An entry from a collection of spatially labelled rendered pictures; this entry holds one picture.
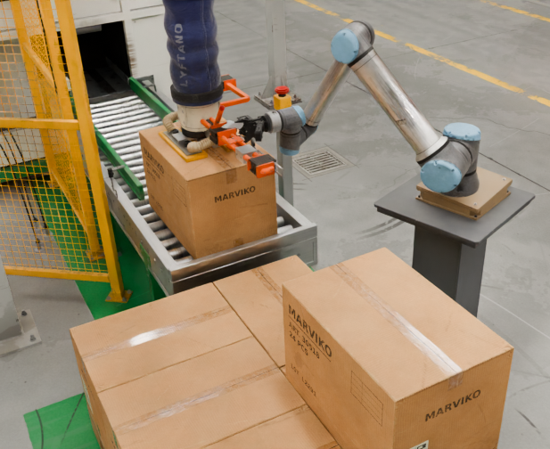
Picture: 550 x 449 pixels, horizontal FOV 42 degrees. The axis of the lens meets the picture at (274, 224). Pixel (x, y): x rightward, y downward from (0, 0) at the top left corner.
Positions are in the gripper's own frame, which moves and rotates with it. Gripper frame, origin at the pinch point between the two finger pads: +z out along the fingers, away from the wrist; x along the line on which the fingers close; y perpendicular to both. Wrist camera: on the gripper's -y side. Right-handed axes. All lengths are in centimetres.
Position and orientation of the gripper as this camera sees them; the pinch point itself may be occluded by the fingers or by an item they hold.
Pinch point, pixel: (225, 135)
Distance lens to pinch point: 295.2
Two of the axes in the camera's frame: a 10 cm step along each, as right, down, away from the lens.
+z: -8.9, 2.7, -3.7
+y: -4.6, -4.4, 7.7
